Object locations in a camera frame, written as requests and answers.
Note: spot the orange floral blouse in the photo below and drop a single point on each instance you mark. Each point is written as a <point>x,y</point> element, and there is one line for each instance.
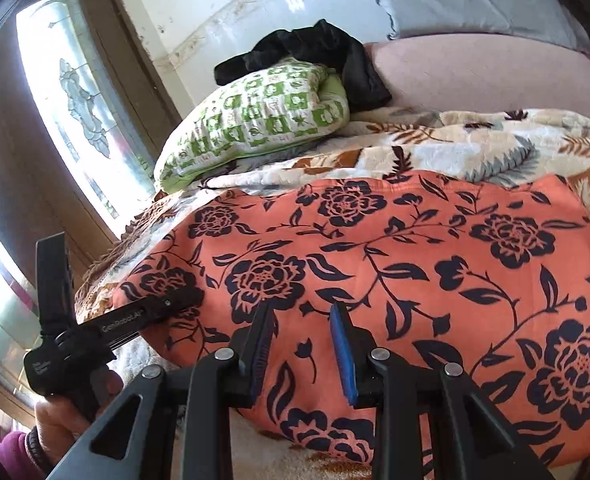
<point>400,270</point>

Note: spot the pink bolster cushion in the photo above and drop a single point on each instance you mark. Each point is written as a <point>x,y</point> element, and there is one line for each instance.
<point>475,77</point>

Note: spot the black wristband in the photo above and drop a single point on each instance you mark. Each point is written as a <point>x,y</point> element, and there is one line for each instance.
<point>37,447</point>

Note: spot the black cloth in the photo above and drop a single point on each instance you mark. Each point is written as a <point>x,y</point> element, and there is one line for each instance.
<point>355,70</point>

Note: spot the wooden stained glass door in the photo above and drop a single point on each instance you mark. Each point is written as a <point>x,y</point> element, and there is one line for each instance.
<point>20,160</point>

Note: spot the person's left forearm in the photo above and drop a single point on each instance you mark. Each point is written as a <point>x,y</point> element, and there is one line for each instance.
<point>12,455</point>

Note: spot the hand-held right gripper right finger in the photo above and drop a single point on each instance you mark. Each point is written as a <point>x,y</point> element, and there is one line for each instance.
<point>342,355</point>

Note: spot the person's left hand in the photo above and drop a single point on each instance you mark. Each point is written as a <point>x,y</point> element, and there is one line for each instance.
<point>62,420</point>

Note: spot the leaf print blanket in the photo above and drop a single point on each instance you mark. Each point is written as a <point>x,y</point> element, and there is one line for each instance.
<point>475,135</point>

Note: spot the brown patterned throw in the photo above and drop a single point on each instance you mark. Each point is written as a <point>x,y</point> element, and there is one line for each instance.
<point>125,250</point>

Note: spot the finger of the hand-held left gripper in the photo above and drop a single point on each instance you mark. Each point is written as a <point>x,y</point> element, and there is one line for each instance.
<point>175,305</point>

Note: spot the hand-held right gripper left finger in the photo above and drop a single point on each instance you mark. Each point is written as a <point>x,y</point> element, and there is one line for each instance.
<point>257,342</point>

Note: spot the green checked pillow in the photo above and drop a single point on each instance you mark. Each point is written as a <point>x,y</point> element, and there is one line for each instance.
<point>255,120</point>

